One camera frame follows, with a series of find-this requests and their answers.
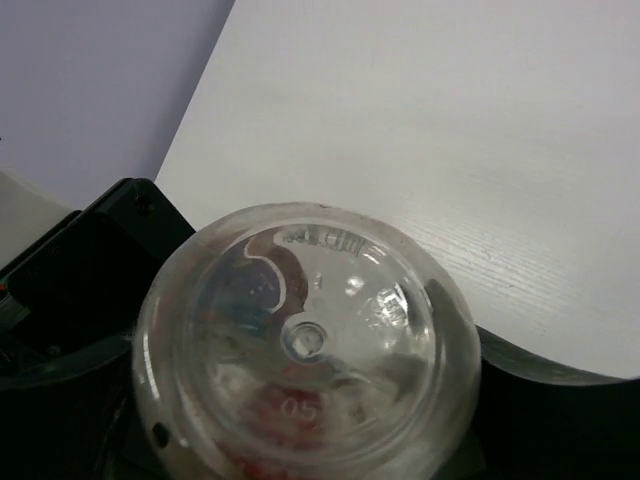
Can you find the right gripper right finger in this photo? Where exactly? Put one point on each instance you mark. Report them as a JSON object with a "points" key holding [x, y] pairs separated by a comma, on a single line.
{"points": [[540, 419]]}

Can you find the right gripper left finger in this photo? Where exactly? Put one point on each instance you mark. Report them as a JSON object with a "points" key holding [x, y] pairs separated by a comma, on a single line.
{"points": [[71, 415]]}

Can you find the small red-cap bottle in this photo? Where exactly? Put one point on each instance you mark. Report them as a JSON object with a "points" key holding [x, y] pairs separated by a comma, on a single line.
{"points": [[301, 341]]}

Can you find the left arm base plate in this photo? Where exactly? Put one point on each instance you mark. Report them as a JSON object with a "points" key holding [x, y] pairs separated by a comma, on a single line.
{"points": [[85, 279]]}

